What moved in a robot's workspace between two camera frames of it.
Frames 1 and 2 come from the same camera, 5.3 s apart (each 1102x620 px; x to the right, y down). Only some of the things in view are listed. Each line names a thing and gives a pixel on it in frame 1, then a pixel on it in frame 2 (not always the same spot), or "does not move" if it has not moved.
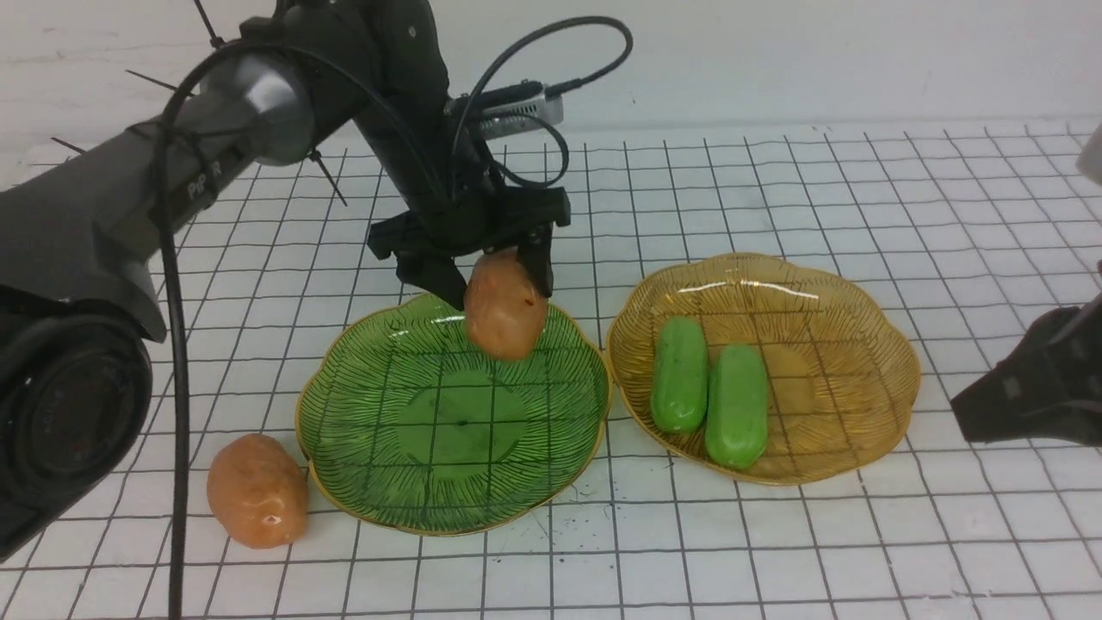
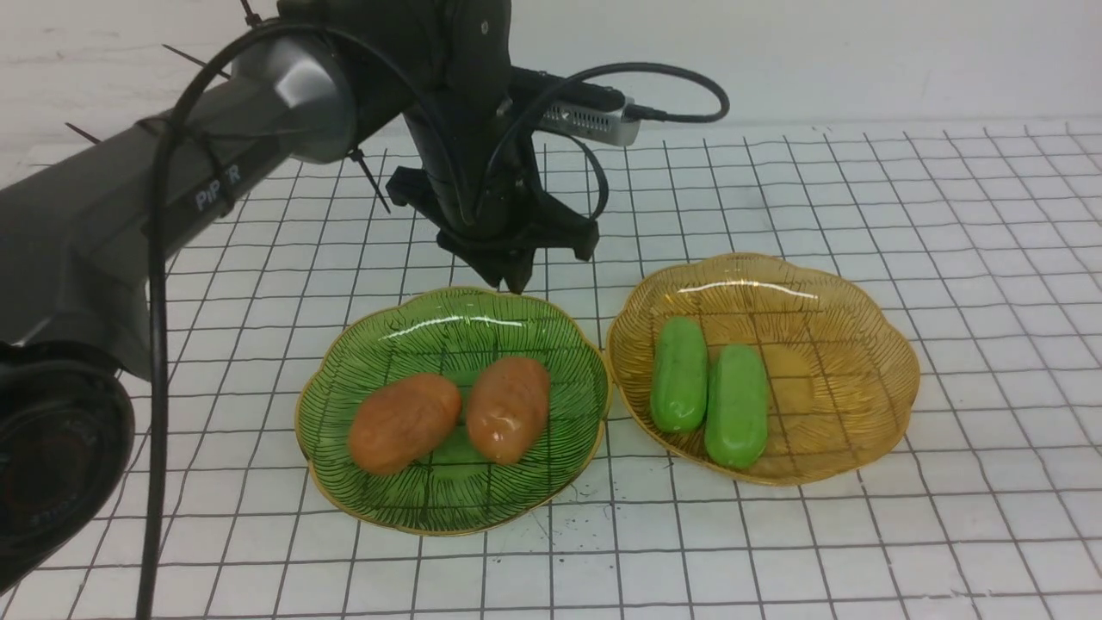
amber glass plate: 843,369 does not move
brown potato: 505,318 -> 507,407
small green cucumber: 679,386 does not move
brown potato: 257,491 -> 401,421
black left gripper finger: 534,251 -> 518,269
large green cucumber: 736,420 does not move
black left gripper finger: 435,273 -> 491,263
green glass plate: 407,428 does not move
